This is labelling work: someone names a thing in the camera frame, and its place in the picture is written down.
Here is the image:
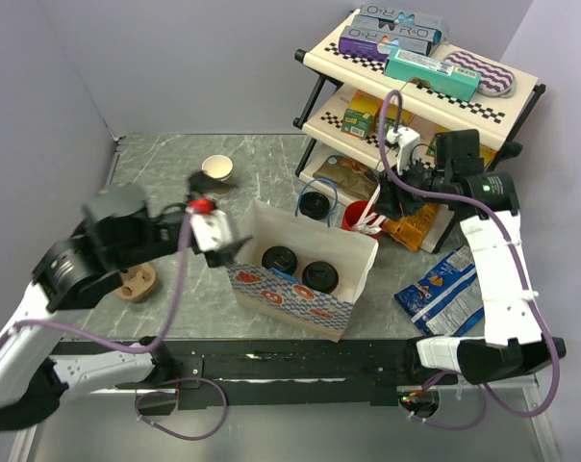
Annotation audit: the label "dark grey R&O box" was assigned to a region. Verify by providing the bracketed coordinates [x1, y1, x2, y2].
[350, 15, 444, 56]

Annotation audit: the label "purple R&O box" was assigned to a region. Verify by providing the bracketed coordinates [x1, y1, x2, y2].
[338, 26, 392, 62]

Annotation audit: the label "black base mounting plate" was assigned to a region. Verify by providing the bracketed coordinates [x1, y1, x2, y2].
[138, 339, 435, 410]

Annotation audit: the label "brown snack bag under shelf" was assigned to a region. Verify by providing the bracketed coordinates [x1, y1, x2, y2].
[314, 155, 378, 200]

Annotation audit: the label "aluminium rail frame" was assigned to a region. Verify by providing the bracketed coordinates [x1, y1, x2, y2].
[9, 288, 561, 462]

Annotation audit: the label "stack of black cup lids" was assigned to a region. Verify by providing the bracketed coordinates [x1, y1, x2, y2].
[299, 191, 330, 220]

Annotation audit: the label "black cup lid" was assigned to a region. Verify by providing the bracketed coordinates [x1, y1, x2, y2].
[301, 261, 340, 294]
[261, 245, 298, 275]

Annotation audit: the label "two tier checkered shelf rack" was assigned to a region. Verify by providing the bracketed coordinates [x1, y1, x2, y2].
[293, 26, 546, 182]

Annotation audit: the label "green yellow box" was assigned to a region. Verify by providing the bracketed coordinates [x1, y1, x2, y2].
[341, 90, 382, 140]
[479, 144, 497, 170]
[385, 104, 415, 131]

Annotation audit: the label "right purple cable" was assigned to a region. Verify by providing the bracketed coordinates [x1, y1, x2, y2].
[379, 90, 564, 429]

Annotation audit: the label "purple wavy pouch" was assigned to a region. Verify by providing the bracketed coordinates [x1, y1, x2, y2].
[444, 51, 516, 97]

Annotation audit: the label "stack of brown paper cups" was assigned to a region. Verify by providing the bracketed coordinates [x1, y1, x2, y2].
[201, 154, 234, 195]

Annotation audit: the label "paper takeout bag blue handles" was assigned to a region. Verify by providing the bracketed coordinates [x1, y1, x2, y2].
[227, 194, 379, 342]

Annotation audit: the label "teal long box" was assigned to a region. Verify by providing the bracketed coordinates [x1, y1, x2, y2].
[384, 47, 481, 101]

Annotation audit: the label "grey R&O box top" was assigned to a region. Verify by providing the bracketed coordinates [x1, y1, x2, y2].
[359, 4, 448, 32]

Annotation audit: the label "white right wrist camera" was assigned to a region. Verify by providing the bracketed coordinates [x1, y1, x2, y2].
[386, 126, 420, 174]

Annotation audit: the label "red cup with stirrers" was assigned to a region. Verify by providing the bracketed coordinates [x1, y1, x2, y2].
[341, 187, 387, 239]

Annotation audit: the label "blue snack bag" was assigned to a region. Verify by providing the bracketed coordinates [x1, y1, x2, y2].
[394, 245, 484, 337]

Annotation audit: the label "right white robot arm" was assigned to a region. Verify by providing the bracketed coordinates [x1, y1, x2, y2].
[376, 127, 567, 384]

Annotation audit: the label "green yellow box far right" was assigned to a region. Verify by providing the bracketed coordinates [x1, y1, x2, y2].
[479, 144, 497, 170]

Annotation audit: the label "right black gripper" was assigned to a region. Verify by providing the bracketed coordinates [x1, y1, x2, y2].
[372, 152, 451, 221]

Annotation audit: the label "green yellow box far left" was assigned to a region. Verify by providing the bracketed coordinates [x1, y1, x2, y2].
[341, 90, 382, 140]

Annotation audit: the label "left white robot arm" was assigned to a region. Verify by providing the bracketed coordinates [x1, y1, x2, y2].
[0, 170, 245, 432]

